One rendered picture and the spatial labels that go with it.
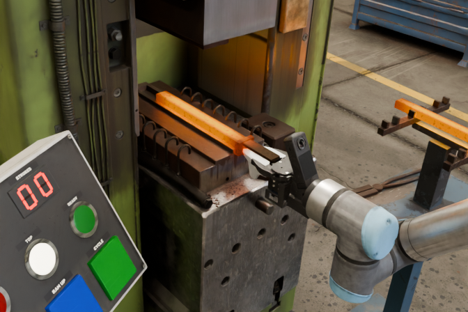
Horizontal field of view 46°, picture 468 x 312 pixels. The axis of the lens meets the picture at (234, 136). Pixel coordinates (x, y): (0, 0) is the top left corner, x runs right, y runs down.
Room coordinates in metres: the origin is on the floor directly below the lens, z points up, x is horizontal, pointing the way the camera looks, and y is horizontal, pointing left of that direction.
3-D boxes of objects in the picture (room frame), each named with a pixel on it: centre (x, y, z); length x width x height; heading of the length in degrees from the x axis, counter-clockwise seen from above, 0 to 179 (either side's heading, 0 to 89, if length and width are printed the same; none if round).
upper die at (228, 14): (1.22, 0.15, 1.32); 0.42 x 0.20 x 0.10; 45
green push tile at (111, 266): (0.67, 0.19, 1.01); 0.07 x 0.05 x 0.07; 160
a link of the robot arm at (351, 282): (0.85, -0.27, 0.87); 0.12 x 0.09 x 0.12; 129
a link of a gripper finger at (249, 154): (1.03, -0.05, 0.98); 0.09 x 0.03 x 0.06; 48
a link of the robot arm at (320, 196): (0.91, -0.20, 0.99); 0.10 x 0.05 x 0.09; 135
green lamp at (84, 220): (0.68, 0.23, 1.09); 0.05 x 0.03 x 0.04; 135
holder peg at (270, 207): (1.04, -0.08, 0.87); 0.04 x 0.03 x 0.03; 45
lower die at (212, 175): (1.22, 0.15, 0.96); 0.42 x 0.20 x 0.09; 45
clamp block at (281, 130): (1.24, -0.09, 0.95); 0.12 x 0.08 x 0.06; 45
